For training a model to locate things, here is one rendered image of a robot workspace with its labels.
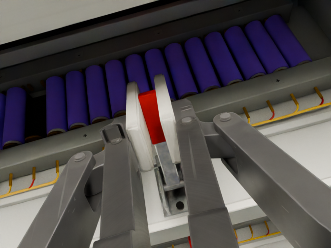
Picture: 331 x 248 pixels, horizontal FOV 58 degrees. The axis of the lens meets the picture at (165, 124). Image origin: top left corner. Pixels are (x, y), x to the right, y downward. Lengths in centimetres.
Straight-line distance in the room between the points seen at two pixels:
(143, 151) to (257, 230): 29
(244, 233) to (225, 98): 23
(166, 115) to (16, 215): 17
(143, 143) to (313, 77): 16
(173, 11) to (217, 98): 11
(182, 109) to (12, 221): 18
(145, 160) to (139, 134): 2
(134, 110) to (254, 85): 12
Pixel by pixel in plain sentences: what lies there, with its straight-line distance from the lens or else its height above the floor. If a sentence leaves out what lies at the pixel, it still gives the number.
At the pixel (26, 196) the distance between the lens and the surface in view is 28.
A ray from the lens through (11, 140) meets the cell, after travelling 30.
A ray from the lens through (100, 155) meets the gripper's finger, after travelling 16.
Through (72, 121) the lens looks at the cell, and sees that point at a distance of 27.
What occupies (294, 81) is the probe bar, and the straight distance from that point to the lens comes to 26.
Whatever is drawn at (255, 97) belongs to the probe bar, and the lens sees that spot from 25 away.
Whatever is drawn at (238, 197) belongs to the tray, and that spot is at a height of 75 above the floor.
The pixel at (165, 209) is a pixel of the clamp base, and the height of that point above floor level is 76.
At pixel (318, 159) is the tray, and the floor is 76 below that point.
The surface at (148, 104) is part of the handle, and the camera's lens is 19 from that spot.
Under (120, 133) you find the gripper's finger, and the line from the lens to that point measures 15.
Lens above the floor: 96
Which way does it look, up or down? 42 degrees down
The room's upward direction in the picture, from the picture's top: 16 degrees counter-clockwise
